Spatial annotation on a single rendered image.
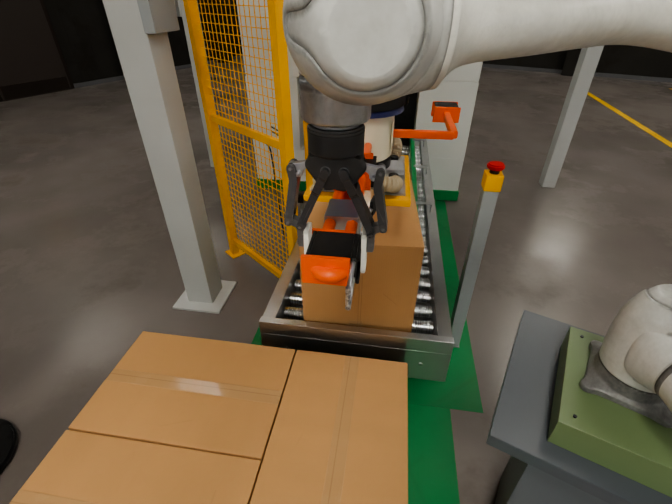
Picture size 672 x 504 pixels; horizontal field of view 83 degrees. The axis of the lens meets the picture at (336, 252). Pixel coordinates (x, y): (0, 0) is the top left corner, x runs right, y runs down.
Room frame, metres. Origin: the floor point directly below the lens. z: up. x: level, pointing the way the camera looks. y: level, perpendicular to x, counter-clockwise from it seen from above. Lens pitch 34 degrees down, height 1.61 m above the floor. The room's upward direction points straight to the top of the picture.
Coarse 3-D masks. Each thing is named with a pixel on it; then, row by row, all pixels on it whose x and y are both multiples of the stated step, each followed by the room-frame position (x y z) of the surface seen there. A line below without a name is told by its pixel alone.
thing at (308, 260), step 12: (312, 228) 0.54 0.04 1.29; (312, 240) 0.51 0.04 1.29; (324, 240) 0.51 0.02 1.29; (336, 240) 0.51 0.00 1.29; (348, 240) 0.51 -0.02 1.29; (312, 252) 0.47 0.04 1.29; (324, 252) 0.47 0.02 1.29; (336, 252) 0.47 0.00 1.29; (348, 252) 0.47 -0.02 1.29; (312, 264) 0.46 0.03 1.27; (324, 264) 0.46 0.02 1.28; (336, 264) 0.46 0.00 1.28; (348, 264) 0.45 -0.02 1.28; (312, 276) 0.46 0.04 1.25
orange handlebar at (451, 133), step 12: (444, 120) 1.26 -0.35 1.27; (396, 132) 1.11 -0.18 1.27; (408, 132) 1.11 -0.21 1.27; (420, 132) 1.10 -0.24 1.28; (432, 132) 1.10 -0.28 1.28; (444, 132) 1.10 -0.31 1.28; (456, 132) 1.10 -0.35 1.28; (360, 180) 0.76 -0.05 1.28; (336, 192) 0.71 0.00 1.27; (324, 228) 0.57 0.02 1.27; (348, 228) 0.57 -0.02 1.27; (324, 276) 0.44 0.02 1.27; (336, 276) 0.44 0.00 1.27
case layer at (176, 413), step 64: (128, 384) 0.79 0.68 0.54; (192, 384) 0.79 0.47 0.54; (256, 384) 0.79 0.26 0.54; (320, 384) 0.79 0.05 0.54; (384, 384) 0.79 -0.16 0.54; (64, 448) 0.58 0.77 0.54; (128, 448) 0.58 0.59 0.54; (192, 448) 0.58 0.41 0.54; (256, 448) 0.58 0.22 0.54; (320, 448) 0.58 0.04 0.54; (384, 448) 0.58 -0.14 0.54
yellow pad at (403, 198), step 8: (408, 160) 1.20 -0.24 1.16; (408, 168) 1.13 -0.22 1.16; (400, 176) 1.05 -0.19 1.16; (408, 176) 1.06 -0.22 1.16; (408, 184) 1.01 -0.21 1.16; (384, 192) 0.95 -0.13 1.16; (400, 192) 0.95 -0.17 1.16; (408, 192) 0.96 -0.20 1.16; (392, 200) 0.91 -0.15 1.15; (400, 200) 0.91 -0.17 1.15; (408, 200) 0.91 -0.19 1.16
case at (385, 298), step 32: (320, 224) 1.14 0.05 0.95; (416, 224) 1.14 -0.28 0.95; (384, 256) 1.01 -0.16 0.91; (416, 256) 1.00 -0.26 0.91; (320, 288) 1.02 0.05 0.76; (384, 288) 1.01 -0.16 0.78; (416, 288) 1.00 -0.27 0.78; (320, 320) 1.02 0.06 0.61; (352, 320) 1.01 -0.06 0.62; (384, 320) 1.00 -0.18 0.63
